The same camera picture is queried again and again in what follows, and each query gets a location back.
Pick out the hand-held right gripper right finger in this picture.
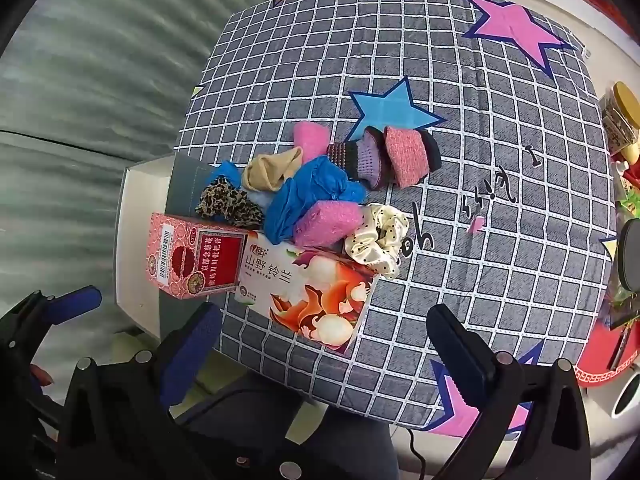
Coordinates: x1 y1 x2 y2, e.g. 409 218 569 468
425 304 593 480

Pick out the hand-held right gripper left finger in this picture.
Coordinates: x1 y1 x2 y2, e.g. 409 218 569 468
57 302 281 480

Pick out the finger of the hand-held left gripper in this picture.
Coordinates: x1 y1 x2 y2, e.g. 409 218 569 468
0 285 103 342

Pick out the white cardboard box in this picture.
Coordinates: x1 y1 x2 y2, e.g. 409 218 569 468
116 154 236 341

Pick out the cream polka dot scrunchie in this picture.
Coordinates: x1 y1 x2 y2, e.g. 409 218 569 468
343 203 410 281

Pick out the large blue scrunchie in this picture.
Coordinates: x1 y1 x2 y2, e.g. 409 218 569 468
263 156 368 243

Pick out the beige cloth scrunchie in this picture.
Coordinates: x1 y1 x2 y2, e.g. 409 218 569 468
241 146 304 193

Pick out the pink knit sock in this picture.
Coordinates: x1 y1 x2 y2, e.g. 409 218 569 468
382 126 442 187

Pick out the light pink sponge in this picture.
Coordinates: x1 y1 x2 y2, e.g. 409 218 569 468
292 121 332 165

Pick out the red patterned carton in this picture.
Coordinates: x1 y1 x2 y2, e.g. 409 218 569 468
145 211 249 302

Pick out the peach print tissue pack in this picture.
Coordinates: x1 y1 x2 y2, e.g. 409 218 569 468
234 232 381 356

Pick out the red mat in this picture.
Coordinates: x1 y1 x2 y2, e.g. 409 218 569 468
575 320 640 401

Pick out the leopard print scrunchie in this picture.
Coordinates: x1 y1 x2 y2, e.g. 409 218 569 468
195 175 265 228

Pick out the small blue scrunchie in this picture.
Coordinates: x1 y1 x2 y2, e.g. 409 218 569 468
206 160 281 213

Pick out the deep pink glitter sponge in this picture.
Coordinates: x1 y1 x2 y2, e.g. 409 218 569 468
293 200 364 249

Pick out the black round object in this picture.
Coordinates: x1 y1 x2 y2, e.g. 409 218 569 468
617 217 640 291

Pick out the grey green curtain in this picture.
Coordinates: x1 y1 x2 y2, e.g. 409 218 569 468
0 0 281 386

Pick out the grey checked star blanket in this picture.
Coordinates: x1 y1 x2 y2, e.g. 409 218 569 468
172 0 618 433

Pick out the jar with yellow lid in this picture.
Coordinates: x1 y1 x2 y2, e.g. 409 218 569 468
600 81 640 153

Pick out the black cable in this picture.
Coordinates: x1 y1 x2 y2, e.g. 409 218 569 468
404 427 432 480

